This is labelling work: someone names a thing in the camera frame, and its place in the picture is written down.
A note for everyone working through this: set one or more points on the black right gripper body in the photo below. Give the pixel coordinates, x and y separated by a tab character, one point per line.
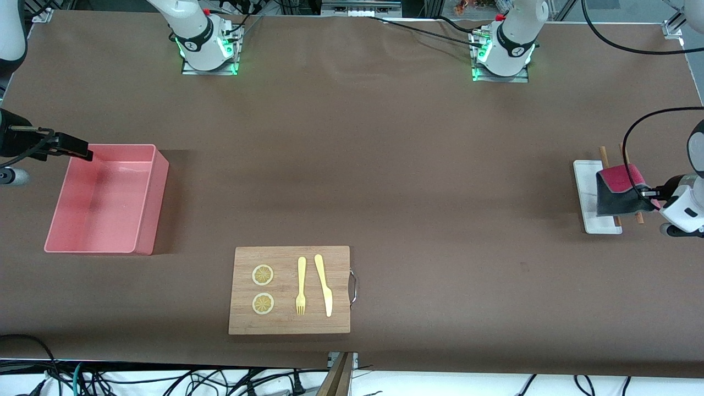
15	141

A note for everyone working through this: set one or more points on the red and grey cloth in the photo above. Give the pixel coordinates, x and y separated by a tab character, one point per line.
619	201

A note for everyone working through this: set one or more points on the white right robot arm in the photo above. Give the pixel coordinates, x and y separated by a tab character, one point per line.
195	49

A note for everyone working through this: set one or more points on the pink plastic bin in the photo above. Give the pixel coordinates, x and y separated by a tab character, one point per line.
110	192

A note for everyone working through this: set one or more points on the white rack base tray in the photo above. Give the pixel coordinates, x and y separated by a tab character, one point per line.
584	176

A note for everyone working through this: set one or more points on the lemon slice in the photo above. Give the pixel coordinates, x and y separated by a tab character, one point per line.
263	303
263	275

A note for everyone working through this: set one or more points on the yellow plastic fork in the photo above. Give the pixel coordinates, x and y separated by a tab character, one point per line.
301	275

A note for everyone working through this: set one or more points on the wooden cutting board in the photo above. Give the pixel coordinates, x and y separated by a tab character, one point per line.
286	324

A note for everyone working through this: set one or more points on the yellow plastic knife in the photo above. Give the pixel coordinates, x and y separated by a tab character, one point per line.
324	286

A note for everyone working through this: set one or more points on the colourful toy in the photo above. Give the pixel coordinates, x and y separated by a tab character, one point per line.
463	6

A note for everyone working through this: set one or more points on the white power strip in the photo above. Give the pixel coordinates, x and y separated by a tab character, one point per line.
357	10

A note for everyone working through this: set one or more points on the black power plug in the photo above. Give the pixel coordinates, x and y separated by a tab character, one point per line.
298	385

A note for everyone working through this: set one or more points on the wooden plank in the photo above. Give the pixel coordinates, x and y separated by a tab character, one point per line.
336	379

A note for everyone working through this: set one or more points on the aluminium frame corner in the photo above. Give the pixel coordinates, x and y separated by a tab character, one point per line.
43	14
674	27

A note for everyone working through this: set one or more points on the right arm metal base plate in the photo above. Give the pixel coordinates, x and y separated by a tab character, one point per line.
190	71

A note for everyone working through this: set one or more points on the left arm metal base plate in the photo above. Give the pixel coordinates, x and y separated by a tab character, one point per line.
478	77

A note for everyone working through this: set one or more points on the small metal bracket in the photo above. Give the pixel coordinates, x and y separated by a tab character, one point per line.
355	360

